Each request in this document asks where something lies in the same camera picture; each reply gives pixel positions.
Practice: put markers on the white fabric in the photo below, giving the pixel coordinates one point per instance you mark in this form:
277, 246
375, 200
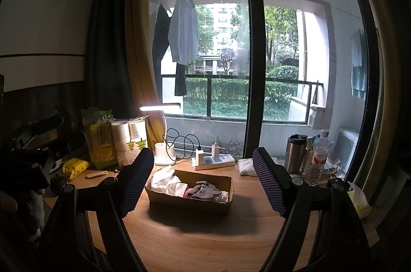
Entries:
162, 177

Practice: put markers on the grey knit gloves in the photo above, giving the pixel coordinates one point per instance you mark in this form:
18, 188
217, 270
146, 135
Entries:
205, 191

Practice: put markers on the hanging blue towel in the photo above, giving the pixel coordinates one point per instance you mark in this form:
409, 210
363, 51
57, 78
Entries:
358, 66

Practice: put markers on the balcony railing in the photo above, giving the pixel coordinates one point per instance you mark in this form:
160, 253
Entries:
208, 98

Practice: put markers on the hanging black pants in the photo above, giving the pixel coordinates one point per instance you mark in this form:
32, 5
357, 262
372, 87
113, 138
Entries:
160, 44

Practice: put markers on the person's left forearm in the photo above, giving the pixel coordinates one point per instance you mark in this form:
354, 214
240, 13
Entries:
33, 214

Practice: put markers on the white mesh holder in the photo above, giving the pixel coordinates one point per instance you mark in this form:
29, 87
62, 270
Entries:
302, 163

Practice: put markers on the small folding knife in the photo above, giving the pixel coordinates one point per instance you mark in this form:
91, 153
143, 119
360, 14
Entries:
96, 174

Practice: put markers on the hanging white shirt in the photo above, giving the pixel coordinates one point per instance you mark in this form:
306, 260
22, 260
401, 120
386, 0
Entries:
183, 31

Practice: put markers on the yellow curtain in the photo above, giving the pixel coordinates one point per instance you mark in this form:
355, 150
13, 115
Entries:
141, 34

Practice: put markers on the black round object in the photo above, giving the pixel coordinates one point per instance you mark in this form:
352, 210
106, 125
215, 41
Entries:
59, 184

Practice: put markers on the black window mullion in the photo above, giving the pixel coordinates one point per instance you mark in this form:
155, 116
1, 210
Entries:
253, 50

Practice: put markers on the yellow packet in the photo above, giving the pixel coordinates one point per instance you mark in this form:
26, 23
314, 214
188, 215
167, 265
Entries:
75, 167

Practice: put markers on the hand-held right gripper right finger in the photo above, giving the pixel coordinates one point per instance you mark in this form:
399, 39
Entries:
269, 182

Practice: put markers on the steel tumbler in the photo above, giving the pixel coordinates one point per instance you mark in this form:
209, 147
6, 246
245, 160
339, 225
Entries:
295, 156

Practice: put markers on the paper cup pack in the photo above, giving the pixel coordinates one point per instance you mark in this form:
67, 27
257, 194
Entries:
128, 143

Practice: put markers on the white power strip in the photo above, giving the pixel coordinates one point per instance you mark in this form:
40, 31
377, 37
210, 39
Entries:
221, 161

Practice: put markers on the pink plush toy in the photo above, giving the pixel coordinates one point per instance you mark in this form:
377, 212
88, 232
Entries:
186, 194

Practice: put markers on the dark green curtain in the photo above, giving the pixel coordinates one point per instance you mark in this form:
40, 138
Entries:
109, 34

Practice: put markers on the cardboard box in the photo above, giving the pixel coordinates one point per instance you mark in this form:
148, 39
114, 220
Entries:
192, 208

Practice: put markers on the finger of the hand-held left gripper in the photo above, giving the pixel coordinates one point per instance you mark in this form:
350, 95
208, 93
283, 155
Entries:
38, 126

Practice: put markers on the green cup pack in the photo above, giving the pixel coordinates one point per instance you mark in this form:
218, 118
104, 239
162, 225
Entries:
99, 143

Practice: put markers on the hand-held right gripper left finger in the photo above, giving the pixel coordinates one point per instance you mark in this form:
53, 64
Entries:
138, 179

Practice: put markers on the folded white towel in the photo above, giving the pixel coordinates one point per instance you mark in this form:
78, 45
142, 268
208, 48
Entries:
247, 167

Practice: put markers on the outdoor air conditioner unit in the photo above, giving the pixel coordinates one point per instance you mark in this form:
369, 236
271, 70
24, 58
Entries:
348, 147

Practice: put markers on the crumpled white yellow tissue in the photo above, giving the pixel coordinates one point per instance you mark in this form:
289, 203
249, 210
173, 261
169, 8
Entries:
359, 201

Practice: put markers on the clear water bottle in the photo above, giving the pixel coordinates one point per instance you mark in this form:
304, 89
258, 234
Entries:
316, 163

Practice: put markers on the pink white charger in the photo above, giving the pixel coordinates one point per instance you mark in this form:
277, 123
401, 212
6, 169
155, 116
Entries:
215, 150

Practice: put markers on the white textured cloth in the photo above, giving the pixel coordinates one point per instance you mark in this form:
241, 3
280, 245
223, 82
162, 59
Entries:
178, 188

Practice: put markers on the white desk lamp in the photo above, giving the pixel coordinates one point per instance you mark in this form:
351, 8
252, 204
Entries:
164, 155

